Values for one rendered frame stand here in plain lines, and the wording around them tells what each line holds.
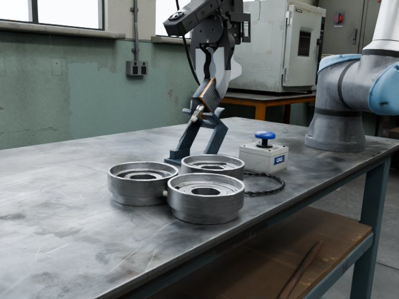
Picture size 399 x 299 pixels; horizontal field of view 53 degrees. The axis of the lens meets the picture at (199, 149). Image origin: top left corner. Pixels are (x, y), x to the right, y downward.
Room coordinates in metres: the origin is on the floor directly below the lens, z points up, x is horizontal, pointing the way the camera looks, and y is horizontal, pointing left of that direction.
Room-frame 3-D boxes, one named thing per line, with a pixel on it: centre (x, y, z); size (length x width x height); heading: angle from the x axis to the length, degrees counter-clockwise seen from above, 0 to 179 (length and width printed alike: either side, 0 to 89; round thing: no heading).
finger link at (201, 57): (0.79, -0.02, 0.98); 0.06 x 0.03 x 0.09; 136
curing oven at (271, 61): (3.19, -0.55, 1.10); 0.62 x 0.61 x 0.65; 141
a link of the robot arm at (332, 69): (1.03, -0.35, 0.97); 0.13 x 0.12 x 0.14; 20
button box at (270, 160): (0.78, -0.13, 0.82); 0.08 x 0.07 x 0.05; 141
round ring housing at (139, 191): (0.58, 0.08, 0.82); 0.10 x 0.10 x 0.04
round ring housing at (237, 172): (0.65, -0.02, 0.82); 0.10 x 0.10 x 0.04
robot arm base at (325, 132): (1.03, -0.35, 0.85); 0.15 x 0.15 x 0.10
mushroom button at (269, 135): (0.77, -0.13, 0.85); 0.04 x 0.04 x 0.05
